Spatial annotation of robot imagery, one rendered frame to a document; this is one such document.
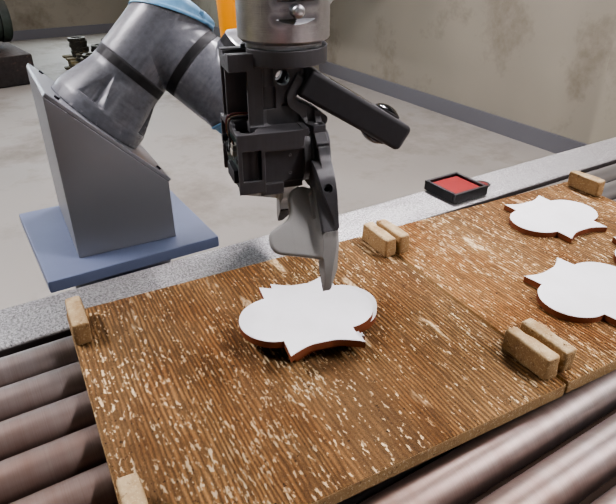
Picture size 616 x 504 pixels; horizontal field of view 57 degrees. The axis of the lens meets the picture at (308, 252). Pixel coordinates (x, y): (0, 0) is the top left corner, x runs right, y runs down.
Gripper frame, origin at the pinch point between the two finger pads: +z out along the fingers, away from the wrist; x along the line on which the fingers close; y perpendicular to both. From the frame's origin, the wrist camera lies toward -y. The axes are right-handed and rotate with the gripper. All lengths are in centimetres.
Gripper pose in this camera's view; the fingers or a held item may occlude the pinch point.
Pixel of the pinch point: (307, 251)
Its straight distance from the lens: 57.3
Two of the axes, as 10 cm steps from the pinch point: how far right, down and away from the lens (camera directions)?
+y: -9.5, 1.6, -2.7
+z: 0.0, 8.7, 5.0
